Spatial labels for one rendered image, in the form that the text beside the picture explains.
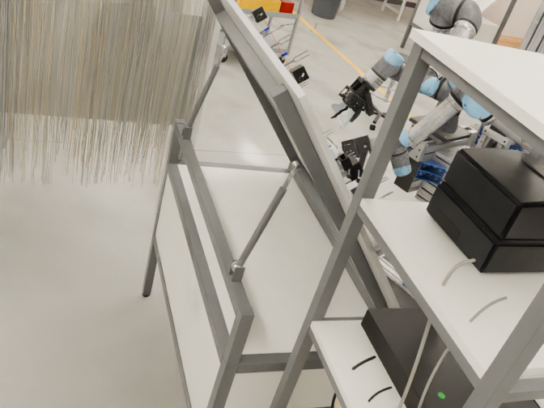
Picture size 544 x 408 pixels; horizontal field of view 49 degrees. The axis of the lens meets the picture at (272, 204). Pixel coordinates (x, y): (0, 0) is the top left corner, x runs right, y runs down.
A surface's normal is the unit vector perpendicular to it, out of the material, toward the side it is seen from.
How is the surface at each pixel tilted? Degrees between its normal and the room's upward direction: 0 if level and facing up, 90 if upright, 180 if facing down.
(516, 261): 90
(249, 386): 90
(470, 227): 90
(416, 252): 0
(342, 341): 0
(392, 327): 0
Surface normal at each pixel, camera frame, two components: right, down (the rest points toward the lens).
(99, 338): 0.25, -0.82
